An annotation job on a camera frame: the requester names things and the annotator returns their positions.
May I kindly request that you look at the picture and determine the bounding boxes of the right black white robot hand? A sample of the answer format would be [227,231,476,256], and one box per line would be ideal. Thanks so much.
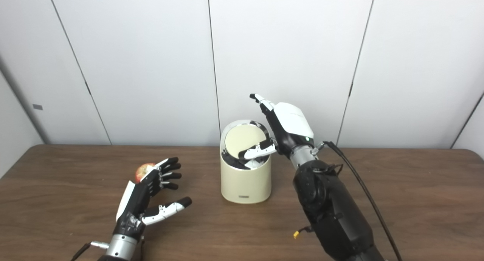
[244,93,315,159]

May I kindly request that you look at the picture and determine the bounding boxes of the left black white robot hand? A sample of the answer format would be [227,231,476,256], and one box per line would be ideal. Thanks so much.
[113,157,192,239]

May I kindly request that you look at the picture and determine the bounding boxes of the red apple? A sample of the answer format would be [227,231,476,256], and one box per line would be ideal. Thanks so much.
[135,163,156,183]

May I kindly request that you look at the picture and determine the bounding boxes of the cream round bin lid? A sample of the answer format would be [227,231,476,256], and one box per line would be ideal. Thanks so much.
[225,124,267,160]

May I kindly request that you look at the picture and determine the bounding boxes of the cream-colored cylindrical bin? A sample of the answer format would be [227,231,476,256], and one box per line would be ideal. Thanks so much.
[220,120,272,205]

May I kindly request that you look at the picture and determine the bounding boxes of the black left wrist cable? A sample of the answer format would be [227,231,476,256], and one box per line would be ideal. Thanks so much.
[71,241,110,261]

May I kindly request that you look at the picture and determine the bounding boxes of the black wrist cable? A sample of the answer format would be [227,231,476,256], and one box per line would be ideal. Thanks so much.
[71,241,110,261]
[321,141,403,261]

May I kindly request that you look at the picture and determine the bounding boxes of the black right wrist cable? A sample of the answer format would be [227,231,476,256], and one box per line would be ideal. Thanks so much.
[321,141,403,261]

